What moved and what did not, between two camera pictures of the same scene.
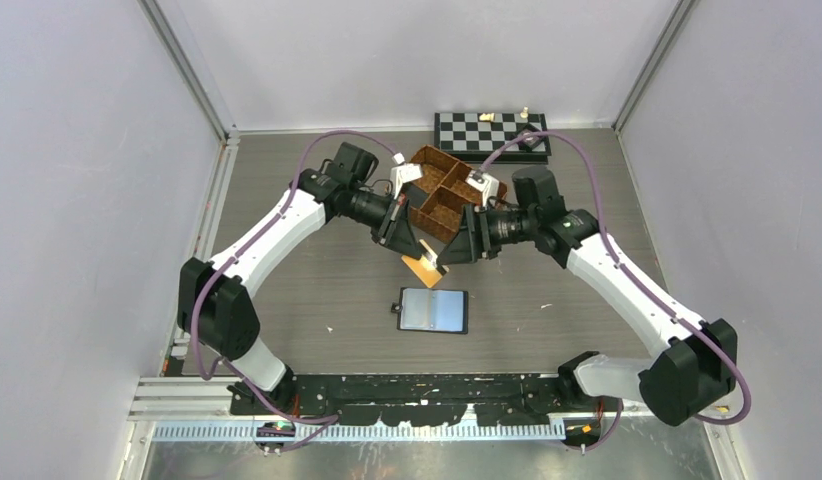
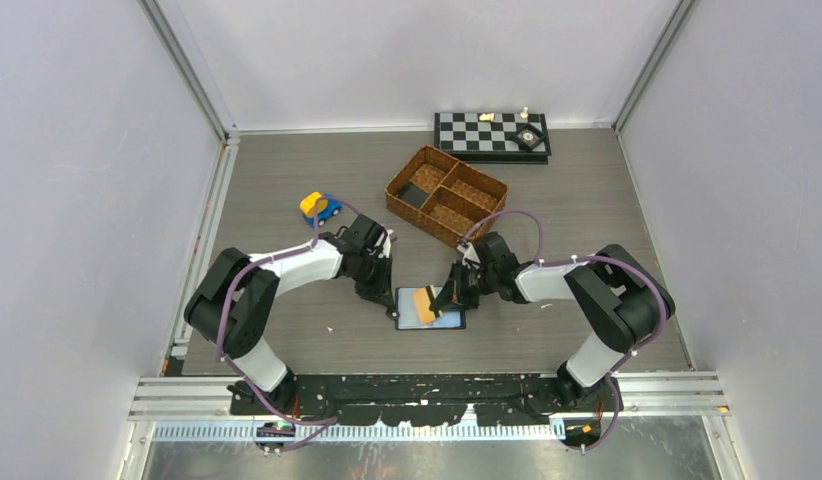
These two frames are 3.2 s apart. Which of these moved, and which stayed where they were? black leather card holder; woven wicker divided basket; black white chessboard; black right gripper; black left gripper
Moved: black left gripper; black right gripper
Stayed: black white chessboard; black leather card holder; woven wicker divided basket
